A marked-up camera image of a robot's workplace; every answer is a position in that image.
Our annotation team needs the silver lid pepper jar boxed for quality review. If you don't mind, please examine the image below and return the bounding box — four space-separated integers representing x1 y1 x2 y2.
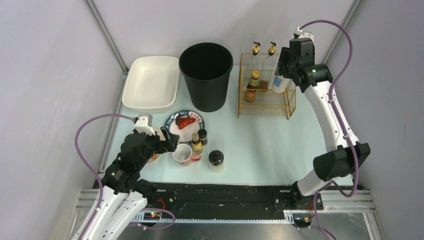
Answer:
271 75 290 93

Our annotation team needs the clear glass oil bottle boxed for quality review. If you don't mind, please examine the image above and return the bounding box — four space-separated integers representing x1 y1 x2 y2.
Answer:
264 41 276 70

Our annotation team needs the dark liquid glass bottle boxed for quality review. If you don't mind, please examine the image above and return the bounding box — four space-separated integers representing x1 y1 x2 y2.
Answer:
250 41 269 92

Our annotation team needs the black lid spice jar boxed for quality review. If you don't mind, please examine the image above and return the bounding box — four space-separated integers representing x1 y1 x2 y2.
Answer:
208 150 224 173

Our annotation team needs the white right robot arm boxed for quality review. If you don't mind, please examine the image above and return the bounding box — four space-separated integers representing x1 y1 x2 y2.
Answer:
275 38 371 197

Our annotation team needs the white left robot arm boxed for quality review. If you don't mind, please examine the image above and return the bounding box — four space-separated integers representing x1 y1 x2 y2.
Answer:
72 126 180 240

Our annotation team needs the green rimmed white plate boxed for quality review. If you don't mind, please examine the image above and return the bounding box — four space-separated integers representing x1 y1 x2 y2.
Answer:
164 109 205 143

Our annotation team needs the dark red octopus tentacle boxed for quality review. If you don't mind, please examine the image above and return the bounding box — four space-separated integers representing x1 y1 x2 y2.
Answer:
175 115 189 126

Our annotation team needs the pink white mug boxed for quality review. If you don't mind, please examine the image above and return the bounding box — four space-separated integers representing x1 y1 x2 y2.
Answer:
172 143 202 167

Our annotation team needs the red sausage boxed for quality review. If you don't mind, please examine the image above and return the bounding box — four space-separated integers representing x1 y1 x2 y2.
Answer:
178 117 197 130

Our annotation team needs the cream round plate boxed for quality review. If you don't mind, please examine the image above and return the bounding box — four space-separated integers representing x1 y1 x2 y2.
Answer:
145 153 162 165

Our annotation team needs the yellow label small bottle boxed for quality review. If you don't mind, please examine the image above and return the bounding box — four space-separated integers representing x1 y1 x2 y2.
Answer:
191 132 203 154

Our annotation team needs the black cap small bottle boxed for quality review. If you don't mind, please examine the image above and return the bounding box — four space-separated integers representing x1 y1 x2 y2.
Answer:
197 128 208 146

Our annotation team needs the white rectangular basin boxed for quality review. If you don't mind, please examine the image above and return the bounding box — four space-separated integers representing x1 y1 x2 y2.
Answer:
122 56 180 113

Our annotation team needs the black plastic bucket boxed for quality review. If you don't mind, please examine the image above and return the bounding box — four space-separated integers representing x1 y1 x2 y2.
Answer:
179 42 234 113

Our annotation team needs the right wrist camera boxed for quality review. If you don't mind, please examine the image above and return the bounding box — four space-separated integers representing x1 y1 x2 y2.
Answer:
293 27 315 41

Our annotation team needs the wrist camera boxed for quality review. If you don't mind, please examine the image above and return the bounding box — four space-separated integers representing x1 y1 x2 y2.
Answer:
134 113 156 136
293 27 315 41

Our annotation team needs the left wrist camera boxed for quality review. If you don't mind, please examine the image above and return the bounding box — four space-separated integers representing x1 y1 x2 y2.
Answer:
134 113 156 136

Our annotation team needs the gold wire rack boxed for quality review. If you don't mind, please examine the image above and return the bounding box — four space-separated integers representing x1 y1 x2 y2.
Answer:
237 52 297 119

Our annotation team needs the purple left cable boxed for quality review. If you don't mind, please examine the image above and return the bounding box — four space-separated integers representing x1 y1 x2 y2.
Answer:
74 113 136 240

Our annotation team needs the right aluminium frame post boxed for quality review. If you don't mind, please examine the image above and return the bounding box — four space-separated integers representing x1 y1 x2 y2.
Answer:
321 0 366 64

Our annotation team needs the aluminium frame post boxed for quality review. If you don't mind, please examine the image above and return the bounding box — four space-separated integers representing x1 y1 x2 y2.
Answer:
321 0 366 64
83 0 129 75

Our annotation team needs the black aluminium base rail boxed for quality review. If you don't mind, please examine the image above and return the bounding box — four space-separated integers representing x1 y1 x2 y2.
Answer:
77 180 375 224

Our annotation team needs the left aluminium frame post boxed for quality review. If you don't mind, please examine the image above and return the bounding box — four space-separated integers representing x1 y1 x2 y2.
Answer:
83 0 129 75

